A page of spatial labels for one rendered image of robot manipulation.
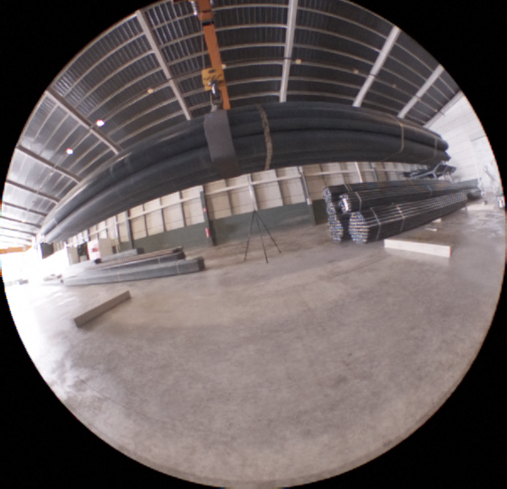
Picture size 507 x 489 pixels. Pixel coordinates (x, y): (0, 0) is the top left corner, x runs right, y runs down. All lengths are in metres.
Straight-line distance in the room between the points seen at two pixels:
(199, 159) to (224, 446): 1.32
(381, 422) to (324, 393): 0.23
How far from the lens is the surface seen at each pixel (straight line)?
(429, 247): 1.96
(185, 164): 1.10
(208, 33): 5.91
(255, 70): 10.64
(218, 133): 1.04
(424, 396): 0.69
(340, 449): 0.58
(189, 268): 2.96
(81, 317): 2.05
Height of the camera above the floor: 0.56
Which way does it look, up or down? 3 degrees down
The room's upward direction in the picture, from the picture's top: 11 degrees counter-clockwise
